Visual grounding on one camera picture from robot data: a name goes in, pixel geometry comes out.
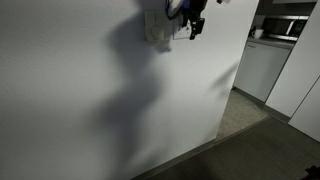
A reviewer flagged tall white cabinet panel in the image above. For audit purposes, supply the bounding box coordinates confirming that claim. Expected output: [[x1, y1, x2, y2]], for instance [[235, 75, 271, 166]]
[[264, 0, 320, 144]]

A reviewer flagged white mug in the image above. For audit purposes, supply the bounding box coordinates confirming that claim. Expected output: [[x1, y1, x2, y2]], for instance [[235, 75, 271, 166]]
[[250, 28, 265, 40]]

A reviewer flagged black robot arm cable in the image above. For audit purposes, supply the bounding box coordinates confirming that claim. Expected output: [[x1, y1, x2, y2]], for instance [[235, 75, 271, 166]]
[[164, 0, 192, 22]]

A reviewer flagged grey kitchen countertop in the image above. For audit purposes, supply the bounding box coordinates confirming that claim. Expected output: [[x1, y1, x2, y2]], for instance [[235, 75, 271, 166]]
[[246, 35, 296, 51]]

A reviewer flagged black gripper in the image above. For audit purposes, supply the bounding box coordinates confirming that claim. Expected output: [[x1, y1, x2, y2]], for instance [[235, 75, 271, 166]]
[[181, 0, 208, 41]]

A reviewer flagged white kitchen base cabinet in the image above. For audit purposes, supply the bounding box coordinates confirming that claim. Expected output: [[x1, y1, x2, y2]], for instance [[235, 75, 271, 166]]
[[232, 39, 296, 103]]

